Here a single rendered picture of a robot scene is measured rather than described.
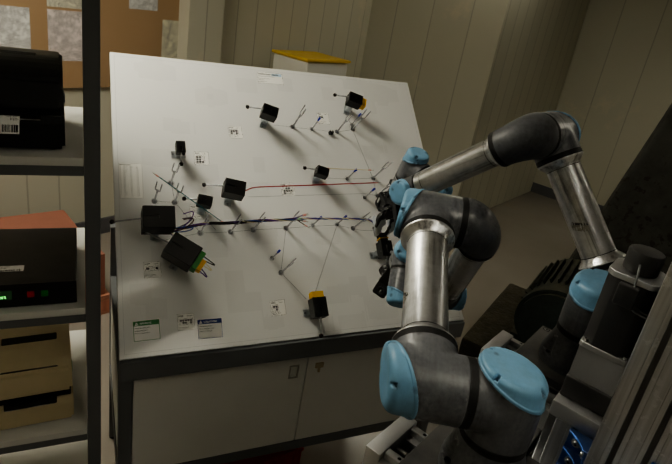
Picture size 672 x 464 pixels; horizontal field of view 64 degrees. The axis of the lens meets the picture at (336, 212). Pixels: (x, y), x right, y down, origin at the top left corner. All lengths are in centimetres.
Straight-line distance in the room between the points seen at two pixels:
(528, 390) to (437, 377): 14
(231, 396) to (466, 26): 410
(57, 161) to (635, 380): 122
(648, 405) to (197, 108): 156
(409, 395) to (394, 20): 496
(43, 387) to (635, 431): 144
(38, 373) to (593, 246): 150
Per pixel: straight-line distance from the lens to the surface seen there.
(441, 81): 532
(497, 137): 140
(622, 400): 106
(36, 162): 137
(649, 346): 101
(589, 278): 138
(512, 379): 92
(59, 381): 176
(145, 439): 192
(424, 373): 90
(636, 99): 689
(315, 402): 203
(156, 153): 187
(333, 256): 188
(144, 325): 168
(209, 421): 193
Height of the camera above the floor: 189
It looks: 22 degrees down
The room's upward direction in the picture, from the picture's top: 10 degrees clockwise
